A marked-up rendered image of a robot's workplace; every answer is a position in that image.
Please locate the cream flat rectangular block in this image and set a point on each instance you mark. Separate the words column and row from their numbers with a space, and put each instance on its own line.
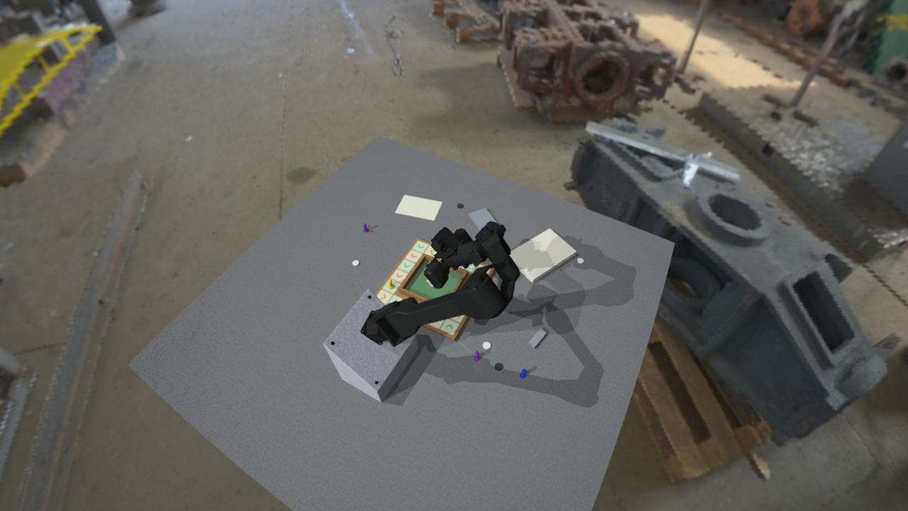
column 540, row 255

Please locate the brown wooden board frame with arrow squares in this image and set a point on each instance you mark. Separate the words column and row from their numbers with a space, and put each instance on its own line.
column 438, row 331

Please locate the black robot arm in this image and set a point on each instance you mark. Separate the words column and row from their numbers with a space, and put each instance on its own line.
column 478, row 298

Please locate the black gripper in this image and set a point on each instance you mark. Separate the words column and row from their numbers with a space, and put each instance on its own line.
column 436, row 272

